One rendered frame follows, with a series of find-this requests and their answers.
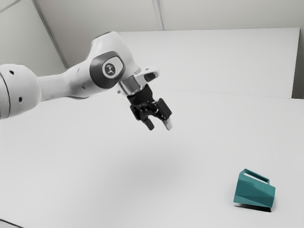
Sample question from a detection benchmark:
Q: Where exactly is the teal faceted mug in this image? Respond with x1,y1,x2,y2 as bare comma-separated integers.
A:
233,168,276,209

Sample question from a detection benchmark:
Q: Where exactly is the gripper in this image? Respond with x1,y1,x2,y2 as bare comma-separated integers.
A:
126,84,173,131

